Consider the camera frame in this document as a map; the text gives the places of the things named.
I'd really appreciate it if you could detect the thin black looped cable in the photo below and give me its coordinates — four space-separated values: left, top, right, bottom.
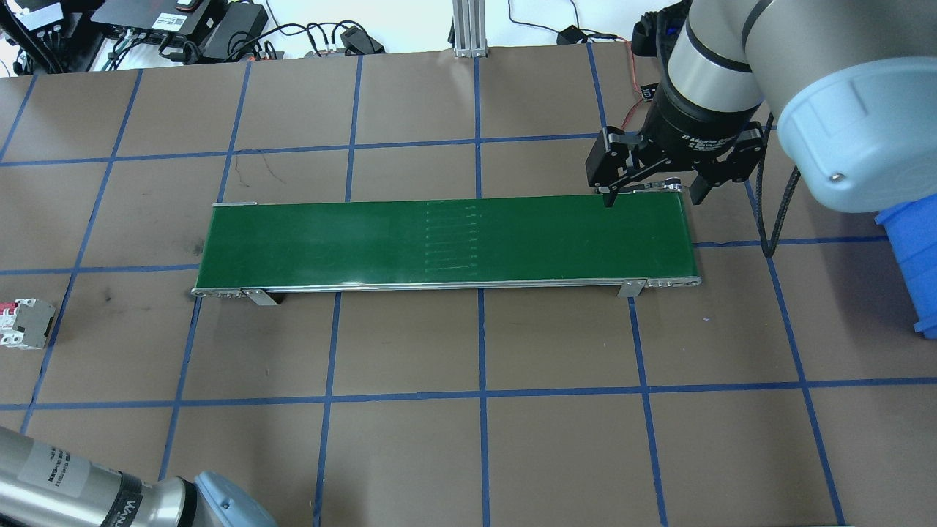
507 0 579 34

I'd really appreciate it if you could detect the green conveyor belt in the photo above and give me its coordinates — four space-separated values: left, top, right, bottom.
192 182 702 306

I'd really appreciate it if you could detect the small black plug adapter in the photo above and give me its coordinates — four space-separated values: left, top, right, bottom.
340 25 386 56

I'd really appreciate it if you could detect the black red cable bundle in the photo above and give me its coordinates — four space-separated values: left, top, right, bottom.
253 20 346 62

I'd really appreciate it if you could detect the blue open-front bin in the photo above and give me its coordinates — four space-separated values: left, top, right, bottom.
875 198 937 340

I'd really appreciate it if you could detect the red black motor wire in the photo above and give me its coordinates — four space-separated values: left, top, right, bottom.
620 95 647 134

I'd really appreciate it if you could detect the large black power brick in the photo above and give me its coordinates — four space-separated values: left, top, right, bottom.
201 4 271 61

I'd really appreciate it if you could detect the grey white circuit breaker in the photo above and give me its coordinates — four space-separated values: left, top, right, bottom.
0 296 56 351

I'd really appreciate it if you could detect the thin red wire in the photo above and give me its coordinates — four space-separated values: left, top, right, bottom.
584 32 649 92

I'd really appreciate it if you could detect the black device white label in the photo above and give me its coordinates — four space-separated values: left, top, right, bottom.
0 0 72 74

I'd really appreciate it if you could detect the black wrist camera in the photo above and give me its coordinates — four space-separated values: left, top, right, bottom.
632 4 686 61

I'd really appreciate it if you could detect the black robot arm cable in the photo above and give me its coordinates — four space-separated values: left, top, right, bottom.
754 110 803 259

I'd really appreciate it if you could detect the black electronic device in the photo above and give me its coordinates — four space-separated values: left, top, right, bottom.
92 0 225 42

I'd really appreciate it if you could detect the aluminium extrusion post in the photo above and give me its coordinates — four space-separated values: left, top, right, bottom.
452 0 489 59

